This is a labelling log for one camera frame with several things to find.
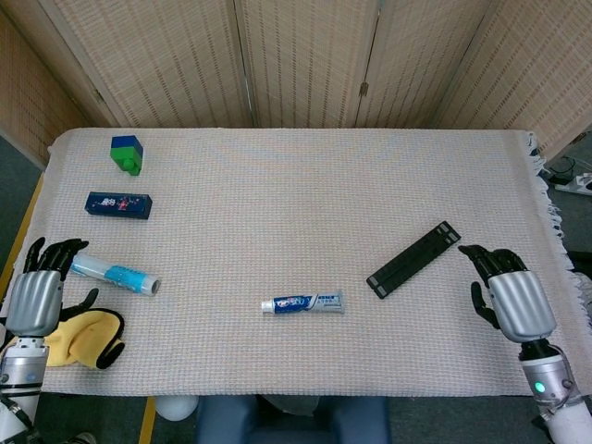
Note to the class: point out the white round object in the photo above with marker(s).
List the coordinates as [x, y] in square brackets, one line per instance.
[176, 407]

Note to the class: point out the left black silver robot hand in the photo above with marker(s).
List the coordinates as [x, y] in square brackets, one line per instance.
[34, 300]

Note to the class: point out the beige woven tablecloth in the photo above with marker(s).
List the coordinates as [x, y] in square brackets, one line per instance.
[296, 208]

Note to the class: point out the yellow cloth with black trim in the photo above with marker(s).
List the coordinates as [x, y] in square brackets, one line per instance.
[83, 337]

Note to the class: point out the bamboo folding screen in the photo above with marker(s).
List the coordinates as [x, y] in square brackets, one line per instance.
[300, 60]

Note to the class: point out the blue white cling film roll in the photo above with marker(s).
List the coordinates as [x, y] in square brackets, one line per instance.
[120, 275]

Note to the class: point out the green blue toy block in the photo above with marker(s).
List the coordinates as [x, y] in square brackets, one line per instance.
[126, 151]

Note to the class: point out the grey shoe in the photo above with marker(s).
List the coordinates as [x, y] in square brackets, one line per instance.
[83, 438]

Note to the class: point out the white power strip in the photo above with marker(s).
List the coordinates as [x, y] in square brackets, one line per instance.
[575, 185]

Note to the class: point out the black object beside table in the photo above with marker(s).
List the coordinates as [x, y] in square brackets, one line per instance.
[582, 259]

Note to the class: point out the dark blue printed box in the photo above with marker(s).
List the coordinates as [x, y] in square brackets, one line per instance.
[118, 205]

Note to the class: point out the black flat folding bar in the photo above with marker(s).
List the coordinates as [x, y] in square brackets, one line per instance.
[414, 259]

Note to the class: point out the blue white toothpaste tube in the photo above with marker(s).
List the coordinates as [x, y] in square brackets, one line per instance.
[307, 303]

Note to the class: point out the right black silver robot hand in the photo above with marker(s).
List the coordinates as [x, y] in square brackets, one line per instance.
[522, 300]

